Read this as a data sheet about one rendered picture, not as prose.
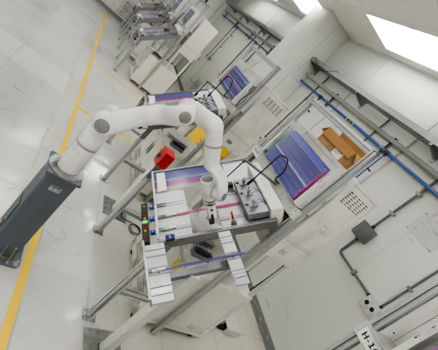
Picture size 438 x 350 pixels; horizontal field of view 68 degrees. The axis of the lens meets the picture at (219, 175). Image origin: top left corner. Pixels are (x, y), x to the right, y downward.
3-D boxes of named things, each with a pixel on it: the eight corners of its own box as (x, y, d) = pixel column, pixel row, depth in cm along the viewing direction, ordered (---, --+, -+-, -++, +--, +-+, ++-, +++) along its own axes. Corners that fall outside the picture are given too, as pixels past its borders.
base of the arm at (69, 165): (46, 171, 158) (67, 144, 152) (51, 149, 172) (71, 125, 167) (81, 187, 169) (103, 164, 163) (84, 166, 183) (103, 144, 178)
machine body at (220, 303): (126, 322, 219) (187, 270, 201) (126, 245, 274) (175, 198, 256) (195, 342, 255) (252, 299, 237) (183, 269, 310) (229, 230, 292)
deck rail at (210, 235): (159, 249, 185) (157, 242, 181) (158, 247, 186) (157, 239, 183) (277, 227, 196) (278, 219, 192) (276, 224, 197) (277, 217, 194)
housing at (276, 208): (270, 227, 197) (271, 210, 189) (247, 179, 236) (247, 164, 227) (281, 224, 199) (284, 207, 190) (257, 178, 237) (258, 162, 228)
